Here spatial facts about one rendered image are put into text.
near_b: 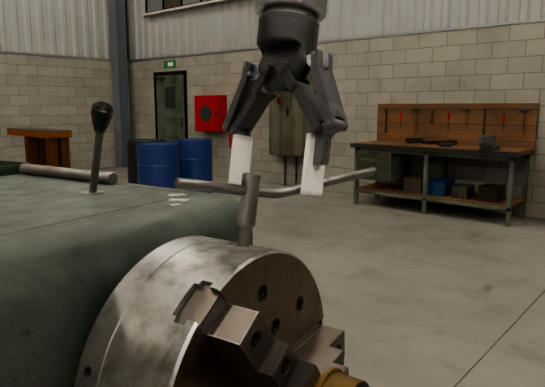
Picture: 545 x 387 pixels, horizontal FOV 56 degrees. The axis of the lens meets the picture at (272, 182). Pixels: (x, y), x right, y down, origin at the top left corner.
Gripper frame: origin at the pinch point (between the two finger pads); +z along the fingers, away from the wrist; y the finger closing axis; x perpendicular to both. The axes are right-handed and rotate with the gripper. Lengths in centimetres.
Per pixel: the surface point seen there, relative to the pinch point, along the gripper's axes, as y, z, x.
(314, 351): -5.6, 19.8, -4.6
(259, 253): -4.8, 7.9, 5.0
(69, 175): 52, 2, 6
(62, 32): 1058, -275, -310
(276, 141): 606, -78, -537
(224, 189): -0.6, 1.4, 7.6
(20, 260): 7.7, 10.6, 25.8
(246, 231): -0.6, 6.1, 3.9
